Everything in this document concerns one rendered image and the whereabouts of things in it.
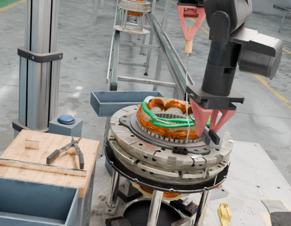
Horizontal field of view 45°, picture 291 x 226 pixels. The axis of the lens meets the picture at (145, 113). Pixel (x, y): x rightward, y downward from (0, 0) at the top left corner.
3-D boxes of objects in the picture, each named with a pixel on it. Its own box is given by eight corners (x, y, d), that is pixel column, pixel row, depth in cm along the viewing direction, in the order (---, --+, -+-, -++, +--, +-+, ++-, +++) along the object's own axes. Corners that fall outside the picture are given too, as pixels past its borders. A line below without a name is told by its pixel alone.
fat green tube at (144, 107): (156, 124, 81) (157, 116, 80) (139, 122, 81) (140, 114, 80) (156, 101, 94) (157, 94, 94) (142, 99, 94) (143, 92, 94)
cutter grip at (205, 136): (209, 145, 70) (211, 137, 70) (206, 145, 70) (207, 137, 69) (202, 135, 74) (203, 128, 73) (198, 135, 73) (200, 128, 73)
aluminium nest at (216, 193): (227, 196, 123) (229, 190, 122) (207, 201, 118) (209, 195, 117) (206, 177, 132) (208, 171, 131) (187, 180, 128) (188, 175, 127)
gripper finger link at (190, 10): (202, 45, 87) (207, 6, 87) (202, 40, 80) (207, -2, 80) (175, 42, 88) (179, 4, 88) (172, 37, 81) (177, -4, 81)
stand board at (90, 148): (84, 198, 69) (85, 188, 68) (-15, 184, 68) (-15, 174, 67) (99, 149, 87) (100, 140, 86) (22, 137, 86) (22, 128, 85)
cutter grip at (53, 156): (49, 165, 70) (49, 158, 70) (46, 164, 71) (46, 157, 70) (59, 156, 74) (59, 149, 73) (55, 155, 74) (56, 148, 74)
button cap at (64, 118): (76, 119, 102) (76, 116, 101) (69, 124, 98) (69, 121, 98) (63, 115, 102) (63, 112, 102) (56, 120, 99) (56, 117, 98)
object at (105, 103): (146, 159, 137) (158, 91, 126) (157, 175, 128) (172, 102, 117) (83, 164, 127) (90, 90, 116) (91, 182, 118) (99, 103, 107)
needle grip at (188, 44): (192, 53, 83) (195, 28, 83) (186, 53, 83) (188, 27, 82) (189, 54, 85) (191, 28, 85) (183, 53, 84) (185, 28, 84)
